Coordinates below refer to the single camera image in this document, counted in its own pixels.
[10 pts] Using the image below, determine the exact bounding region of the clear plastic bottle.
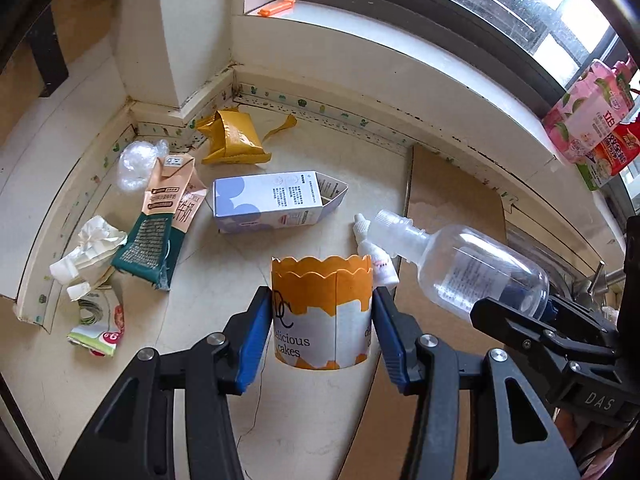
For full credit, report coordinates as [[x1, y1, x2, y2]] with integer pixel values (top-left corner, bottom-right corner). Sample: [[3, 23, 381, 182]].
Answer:
[[367, 209, 549, 321]]

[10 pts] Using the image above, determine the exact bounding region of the orange white cake cup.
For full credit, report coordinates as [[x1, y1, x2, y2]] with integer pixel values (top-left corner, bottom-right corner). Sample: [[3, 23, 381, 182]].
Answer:
[[271, 255, 373, 370]]

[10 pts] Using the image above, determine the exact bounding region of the blue white carton box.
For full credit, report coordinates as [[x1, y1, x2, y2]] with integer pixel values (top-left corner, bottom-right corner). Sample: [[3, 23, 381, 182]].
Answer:
[[213, 170, 348, 234]]

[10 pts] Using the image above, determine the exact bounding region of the small white dropper bottle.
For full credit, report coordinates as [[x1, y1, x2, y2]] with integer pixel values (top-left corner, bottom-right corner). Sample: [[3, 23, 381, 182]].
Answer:
[[352, 214, 399, 290]]

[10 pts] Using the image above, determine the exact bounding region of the brown cutting board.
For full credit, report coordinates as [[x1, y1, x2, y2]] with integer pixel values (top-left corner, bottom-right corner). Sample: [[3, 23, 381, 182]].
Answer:
[[340, 146, 506, 479]]

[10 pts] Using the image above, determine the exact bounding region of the red refill pouch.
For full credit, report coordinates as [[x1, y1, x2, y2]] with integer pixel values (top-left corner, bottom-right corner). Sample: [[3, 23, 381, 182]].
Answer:
[[576, 118, 639, 191]]

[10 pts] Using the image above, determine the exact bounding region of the crumpled white tissue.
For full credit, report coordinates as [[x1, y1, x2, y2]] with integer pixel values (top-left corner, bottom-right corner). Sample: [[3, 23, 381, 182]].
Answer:
[[49, 216, 128, 301]]

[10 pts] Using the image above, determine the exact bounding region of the pink refill pouch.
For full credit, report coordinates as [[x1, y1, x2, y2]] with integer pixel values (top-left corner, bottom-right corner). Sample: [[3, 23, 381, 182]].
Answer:
[[541, 56, 638, 162]]

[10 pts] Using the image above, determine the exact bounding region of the peach green snack bag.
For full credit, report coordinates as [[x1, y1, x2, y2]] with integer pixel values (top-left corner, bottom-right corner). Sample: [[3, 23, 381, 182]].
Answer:
[[112, 154, 207, 292]]

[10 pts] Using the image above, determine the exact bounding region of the crumpled clear plastic wrap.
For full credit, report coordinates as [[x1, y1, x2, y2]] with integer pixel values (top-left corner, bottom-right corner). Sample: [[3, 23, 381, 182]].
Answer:
[[117, 139, 169, 193]]

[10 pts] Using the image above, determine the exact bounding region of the yellow crumpled wrapper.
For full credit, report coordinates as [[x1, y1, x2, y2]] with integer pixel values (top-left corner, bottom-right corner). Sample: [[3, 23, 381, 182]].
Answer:
[[195, 106, 272, 165]]

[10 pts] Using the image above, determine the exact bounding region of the orange plastic clip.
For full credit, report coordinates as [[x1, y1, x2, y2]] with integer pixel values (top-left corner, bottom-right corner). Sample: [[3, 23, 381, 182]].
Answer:
[[257, 0, 296, 18]]

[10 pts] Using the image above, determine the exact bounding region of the thin black cable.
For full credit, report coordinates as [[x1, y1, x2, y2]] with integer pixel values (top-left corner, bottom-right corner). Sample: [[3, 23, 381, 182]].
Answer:
[[234, 358, 266, 480]]

